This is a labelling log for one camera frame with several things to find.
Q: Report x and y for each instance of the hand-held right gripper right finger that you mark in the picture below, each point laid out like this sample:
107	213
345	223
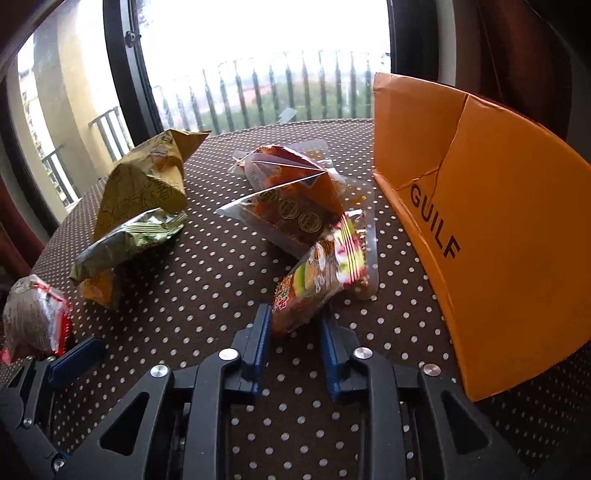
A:
332	369

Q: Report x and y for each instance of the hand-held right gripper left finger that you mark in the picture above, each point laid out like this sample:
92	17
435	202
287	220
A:
261	355

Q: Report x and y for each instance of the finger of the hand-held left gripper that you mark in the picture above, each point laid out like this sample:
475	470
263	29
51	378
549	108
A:
76	357

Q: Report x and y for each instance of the red-white snack packet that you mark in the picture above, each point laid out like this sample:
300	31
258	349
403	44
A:
32	314

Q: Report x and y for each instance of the small orange snack packet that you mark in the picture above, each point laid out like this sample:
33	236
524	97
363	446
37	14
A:
99	288

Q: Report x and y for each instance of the colourful fruit-print snack packet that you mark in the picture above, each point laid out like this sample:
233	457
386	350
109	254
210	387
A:
314	281

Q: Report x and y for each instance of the green snack packet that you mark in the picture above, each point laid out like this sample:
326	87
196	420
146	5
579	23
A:
120	244

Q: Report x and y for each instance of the clear packet with gold seals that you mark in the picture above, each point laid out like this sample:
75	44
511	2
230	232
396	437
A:
295	217

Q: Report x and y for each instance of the orange cardboard box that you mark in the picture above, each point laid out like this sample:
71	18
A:
498	230

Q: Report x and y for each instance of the dark red left curtain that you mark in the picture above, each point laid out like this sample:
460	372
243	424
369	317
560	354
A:
14	230

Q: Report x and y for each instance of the dark red curtain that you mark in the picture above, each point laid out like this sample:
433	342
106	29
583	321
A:
14	230
521	55

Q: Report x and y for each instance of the side balcony railing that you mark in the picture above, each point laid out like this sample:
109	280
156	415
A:
105	114
57	175

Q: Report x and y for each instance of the large yellow snack bag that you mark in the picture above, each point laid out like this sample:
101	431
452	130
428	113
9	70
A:
138	184

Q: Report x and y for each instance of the dark red right curtain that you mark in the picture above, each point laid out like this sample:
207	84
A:
521	55

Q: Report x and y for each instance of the black window frame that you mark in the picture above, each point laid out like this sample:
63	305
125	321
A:
129	92

